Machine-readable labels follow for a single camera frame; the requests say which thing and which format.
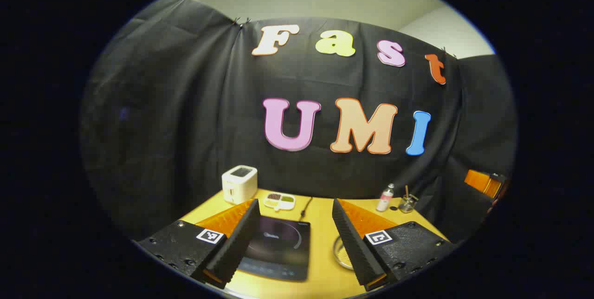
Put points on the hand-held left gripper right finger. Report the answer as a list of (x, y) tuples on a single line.
[(355, 248)]

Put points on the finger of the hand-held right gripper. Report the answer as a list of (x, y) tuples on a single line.
[(480, 182)]

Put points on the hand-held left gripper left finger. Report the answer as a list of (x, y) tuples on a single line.
[(239, 243)]

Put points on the stainless steel pot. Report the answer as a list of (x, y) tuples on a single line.
[(341, 255)]

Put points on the black induction cooktop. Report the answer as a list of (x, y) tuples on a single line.
[(283, 248)]

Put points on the clear bottle with pink label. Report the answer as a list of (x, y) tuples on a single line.
[(384, 199)]

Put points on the white toaster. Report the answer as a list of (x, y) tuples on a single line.
[(239, 185)]

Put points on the white divided dish of beans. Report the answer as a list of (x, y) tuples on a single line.
[(279, 200)]

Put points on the black backdrop cloth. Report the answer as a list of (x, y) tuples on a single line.
[(185, 104)]

